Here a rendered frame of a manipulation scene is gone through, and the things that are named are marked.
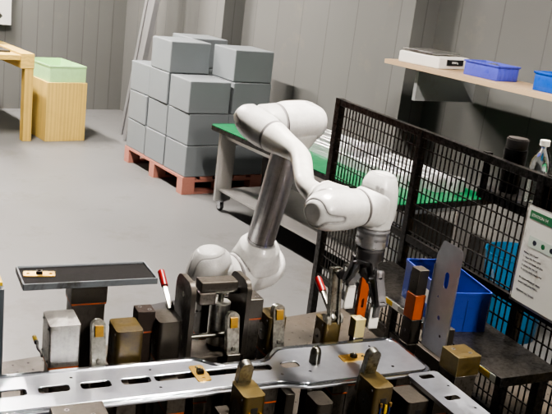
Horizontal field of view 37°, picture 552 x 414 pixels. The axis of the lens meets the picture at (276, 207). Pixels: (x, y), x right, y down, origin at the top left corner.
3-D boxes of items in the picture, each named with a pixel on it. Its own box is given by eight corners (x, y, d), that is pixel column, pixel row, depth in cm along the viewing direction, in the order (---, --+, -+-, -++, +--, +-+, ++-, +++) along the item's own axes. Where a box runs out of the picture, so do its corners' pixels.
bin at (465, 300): (439, 332, 254) (445, 292, 251) (399, 293, 282) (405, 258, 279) (486, 332, 259) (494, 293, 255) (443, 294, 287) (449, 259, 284)
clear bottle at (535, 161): (531, 204, 257) (545, 142, 252) (517, 199, 263) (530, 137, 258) (547, 204, 260) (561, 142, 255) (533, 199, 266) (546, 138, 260)
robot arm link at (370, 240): (368, 232, 220) (365, 253, 222) (397, 231, 224) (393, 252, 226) (351, 221, 228) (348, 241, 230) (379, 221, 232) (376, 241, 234)
